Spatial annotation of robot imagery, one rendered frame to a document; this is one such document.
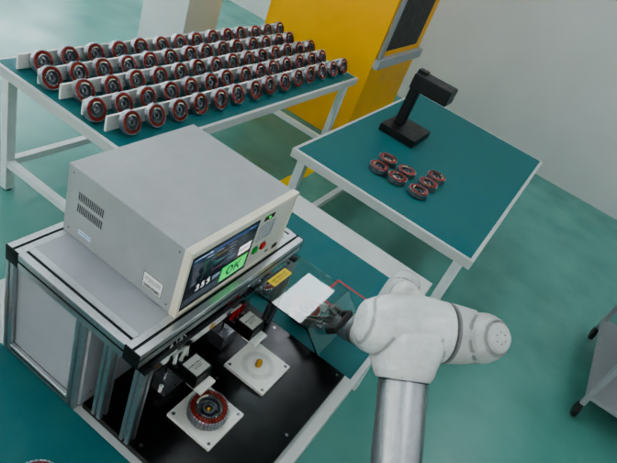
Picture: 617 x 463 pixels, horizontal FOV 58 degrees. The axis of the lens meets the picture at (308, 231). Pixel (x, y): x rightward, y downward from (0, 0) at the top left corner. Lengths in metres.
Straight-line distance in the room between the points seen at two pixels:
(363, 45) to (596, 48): 2.44
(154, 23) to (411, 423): 4.74
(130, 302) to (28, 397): 0.42
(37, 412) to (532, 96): 5.61
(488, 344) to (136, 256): 0.80
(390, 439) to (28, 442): 0.88
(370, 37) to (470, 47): 1.89
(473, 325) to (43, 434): 1.05
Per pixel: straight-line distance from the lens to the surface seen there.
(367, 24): 4.80
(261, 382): 1.72
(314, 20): 5.02
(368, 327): 1.12
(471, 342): 1.20
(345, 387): 1.87
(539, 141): 6.44
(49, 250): 1.47
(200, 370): 1.52
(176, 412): 1.61
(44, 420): 1.61
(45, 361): 1.63
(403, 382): 1.14
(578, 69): 6.27
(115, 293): 1.38
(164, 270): 1.30
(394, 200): 2.92
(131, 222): 1.32
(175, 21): 5.28
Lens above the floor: 2.10
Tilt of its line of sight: 34 degrees down
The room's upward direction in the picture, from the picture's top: 23 degrees clockwise
